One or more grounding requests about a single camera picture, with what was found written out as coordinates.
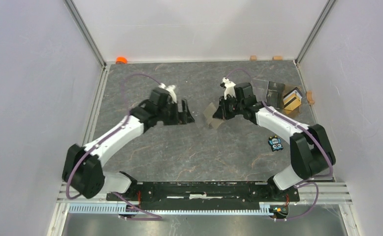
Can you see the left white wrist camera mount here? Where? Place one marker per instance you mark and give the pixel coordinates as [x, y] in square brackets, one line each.
[171, 91]

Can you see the wooden block right wall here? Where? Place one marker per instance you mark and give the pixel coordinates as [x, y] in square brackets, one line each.
[309, 96]

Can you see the silver credit card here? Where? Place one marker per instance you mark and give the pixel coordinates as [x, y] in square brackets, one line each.
[292, 100]

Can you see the black blue owl sticker toy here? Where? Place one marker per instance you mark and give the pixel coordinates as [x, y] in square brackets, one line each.
[275, 143]

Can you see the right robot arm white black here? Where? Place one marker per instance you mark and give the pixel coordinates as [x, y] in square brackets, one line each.
[310, 150]

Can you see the clear three-compartment plastic box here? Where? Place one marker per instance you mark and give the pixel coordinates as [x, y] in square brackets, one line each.
[272, 94]

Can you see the olive card holder wallet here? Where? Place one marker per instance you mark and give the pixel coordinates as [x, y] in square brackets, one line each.
[208, 113]

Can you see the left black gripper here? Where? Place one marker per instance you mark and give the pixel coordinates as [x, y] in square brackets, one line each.
[180, 118]

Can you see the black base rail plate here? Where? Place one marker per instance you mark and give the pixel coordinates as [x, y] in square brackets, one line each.
[207, 195]

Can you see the orange round cap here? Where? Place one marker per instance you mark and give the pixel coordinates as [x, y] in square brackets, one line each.
[121, 60]

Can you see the white slotted cable duct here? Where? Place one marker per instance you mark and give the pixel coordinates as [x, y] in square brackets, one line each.
[125, 210]

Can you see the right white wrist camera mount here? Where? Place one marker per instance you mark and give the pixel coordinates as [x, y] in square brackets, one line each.
[229, 88]

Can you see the wooden block middle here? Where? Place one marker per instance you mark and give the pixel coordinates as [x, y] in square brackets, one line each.
[277, 58]

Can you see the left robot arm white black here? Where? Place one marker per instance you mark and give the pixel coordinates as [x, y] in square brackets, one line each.
[83, 169]

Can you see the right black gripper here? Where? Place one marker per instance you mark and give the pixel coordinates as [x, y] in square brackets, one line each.
[221, 112]

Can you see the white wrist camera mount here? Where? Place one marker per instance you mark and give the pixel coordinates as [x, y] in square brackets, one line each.
[229, 88]
[171, 91]

